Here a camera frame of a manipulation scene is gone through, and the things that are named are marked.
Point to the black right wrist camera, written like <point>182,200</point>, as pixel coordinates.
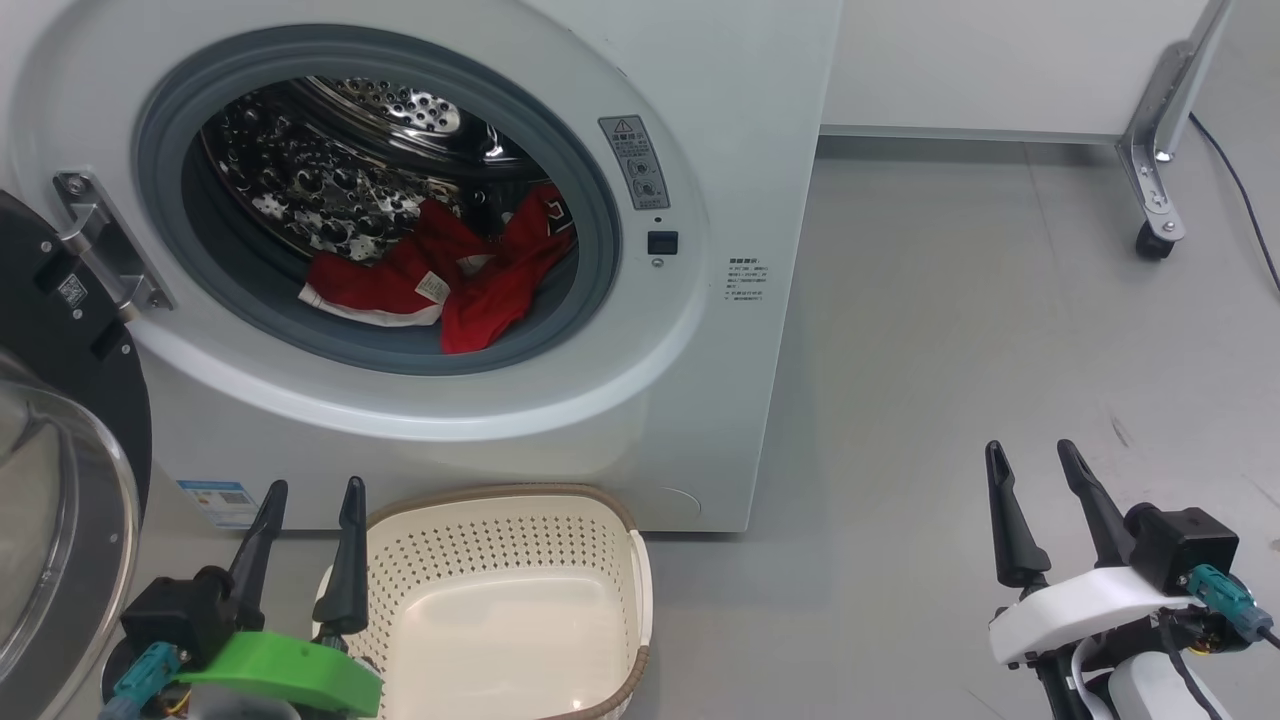
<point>1185,545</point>

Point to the white partition board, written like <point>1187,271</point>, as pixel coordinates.
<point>1000,60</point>

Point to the black round glass washer door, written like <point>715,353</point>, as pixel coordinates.
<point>60,420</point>

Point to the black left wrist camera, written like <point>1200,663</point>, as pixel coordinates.
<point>180,615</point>

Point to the blue energy label sticker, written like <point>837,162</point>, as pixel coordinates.
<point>220,503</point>

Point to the metal leg with caster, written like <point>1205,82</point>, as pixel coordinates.
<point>1160,150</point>

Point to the white washing machine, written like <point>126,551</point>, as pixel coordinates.
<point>700,380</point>

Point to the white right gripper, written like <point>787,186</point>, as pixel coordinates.
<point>1080,605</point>

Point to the grey warning label sticker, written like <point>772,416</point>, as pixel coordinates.
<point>635,160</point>

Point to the cream perforated laundry basket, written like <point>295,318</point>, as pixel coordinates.
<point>500,620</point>

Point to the red garment with white trim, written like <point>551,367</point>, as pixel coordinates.
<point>490,290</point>

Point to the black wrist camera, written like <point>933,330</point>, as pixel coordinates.
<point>1185,545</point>
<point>180,615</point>

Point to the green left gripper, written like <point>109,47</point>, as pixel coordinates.
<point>290,670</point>

